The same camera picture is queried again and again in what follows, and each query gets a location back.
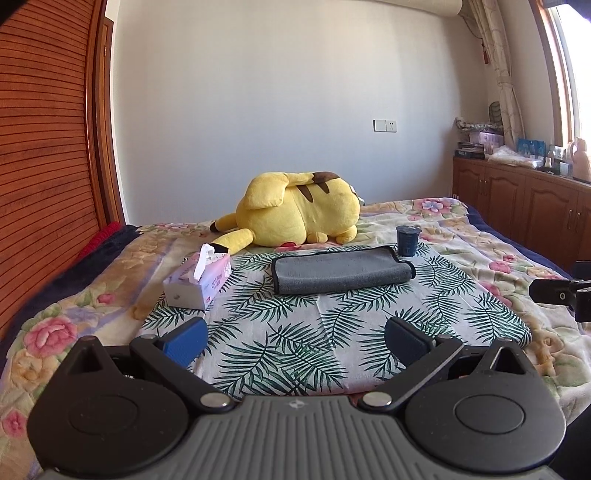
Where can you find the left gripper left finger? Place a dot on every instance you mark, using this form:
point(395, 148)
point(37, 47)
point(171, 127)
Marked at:
point(166, 358)

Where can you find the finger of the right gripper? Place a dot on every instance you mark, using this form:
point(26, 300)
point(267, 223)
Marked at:
point(552, 291)
point(582, 269)

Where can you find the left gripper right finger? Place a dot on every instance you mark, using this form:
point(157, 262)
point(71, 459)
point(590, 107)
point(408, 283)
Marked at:
point(424, 358)

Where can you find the purple and grey towel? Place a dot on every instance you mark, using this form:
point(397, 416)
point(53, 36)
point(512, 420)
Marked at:
point(339, 271)

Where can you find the wooden low cabinet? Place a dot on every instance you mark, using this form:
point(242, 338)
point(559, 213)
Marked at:
point(547, 214)

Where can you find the pink tissue box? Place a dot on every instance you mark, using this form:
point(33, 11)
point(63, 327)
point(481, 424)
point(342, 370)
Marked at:
point(195, 283)

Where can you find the floral bed quilt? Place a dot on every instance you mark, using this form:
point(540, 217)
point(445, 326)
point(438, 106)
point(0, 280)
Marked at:
point(126, 300)

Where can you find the palm leaf print cloth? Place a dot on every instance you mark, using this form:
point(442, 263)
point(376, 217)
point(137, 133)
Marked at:
point(263, 343)

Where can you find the pink figurine on sill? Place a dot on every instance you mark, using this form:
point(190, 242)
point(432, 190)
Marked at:
point(581, 161)

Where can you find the dark blue blanket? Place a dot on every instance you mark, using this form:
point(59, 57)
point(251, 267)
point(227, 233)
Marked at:
point(72, 280)

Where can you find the dark blue cup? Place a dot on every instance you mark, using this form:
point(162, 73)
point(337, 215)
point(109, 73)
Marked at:
point(408, 239)

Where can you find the blue picture box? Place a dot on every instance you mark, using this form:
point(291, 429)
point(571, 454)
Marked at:
point(533, 149)

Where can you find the plastic bag on cabinet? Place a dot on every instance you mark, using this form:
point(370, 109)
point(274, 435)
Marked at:
point(506, 156)

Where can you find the red cloth by headboard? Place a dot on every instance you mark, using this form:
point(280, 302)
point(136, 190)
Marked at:
point(98, 239)

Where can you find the stack of boxes on cabinet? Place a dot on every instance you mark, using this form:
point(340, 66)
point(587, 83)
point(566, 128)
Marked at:
point(478, 140)

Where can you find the yellow Pikachu plush toy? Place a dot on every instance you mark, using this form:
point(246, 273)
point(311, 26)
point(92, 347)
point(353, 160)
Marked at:
point(280, 208)

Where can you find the wooden slatted headboard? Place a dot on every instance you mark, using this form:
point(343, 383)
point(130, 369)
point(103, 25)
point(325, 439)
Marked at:
point(56, 192)

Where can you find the patterned beige curtain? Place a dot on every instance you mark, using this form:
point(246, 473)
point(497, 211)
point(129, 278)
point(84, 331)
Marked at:
point(491, 24)

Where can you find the white wall switch socket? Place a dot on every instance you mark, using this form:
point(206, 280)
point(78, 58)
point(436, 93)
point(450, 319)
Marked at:
point(385, 126)

